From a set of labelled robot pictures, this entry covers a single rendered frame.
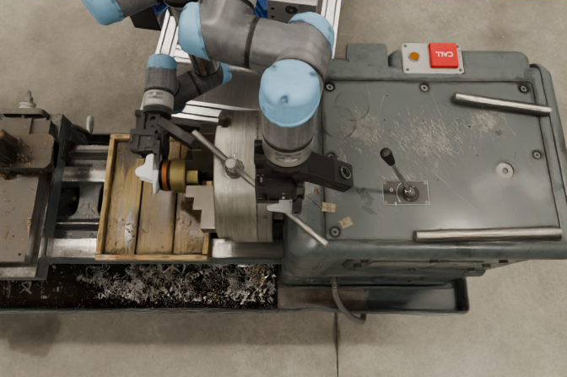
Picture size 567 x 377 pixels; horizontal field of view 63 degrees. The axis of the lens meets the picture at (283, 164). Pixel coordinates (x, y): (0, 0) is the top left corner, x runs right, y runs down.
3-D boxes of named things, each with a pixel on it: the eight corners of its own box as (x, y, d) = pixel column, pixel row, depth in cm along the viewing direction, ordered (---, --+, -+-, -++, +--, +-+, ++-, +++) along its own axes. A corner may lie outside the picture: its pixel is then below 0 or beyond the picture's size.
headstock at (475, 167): (478, 117, 140) (550, 45, 104) (502, 277, 125) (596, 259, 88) (284, 116, 140) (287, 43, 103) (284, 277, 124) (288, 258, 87)
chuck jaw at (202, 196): (233, 184, 107) (230, 234, 103) (234, 191, 112) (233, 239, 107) (186, 184, 107) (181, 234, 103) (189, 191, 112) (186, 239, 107)
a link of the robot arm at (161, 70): (180, 67, 125) (175, 51, 117) (178, 104, 122) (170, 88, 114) (152, 67, 125) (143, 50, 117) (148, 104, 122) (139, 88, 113)
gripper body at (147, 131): (137, 161, 115) (141, 118, 119) (170, 162, 116) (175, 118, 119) (126, 151, 108) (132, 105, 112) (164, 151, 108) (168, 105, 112)
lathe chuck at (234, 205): (261, 125, 128) (256, 94, 97) (261, 239, 125) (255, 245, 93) (229, 125, 128) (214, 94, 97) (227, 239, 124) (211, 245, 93)
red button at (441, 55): (452, 47, 104) (456, 42, 102) (456, 70, 102) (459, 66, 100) (426, 46, 104) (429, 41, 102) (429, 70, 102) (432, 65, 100)
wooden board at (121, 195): (216, 139, 137) (214, 134, 133) (209, 261, 125) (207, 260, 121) (115, 138, 136) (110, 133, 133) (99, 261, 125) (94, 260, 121)
